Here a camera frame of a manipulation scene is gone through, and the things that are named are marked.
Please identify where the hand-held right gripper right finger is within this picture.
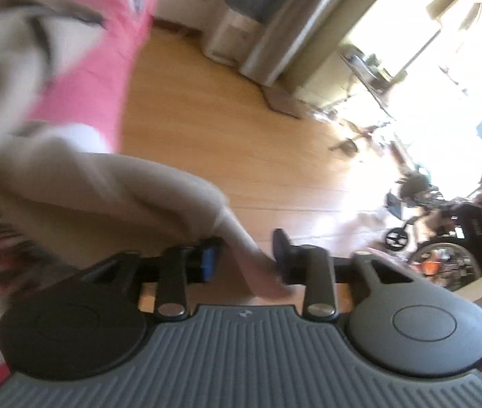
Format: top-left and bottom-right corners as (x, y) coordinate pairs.
(272, 228), (416, 321)

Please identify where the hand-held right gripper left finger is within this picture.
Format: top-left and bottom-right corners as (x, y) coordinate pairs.
(80, 238), (227, 321)

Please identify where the beige zip jacket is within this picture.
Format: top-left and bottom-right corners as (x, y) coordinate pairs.
(0, 0), (297, 370)

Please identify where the dark floor mat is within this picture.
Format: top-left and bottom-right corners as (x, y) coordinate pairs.
(262, 85), (305, 120)

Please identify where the wheelchair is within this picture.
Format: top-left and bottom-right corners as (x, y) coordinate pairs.
(385, 166), (482, 277)

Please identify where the folding table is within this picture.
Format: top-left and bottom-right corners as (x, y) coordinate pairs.
(339, 42), (407, 115)

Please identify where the white water dispenser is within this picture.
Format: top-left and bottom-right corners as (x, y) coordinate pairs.
(202, 0), (265, 66)

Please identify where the beige curtain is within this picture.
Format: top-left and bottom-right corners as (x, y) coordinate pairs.
(239, 0), (373, 88)

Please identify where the pink floral blanket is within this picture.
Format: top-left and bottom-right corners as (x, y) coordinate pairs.
(0, 0), (159, 396)

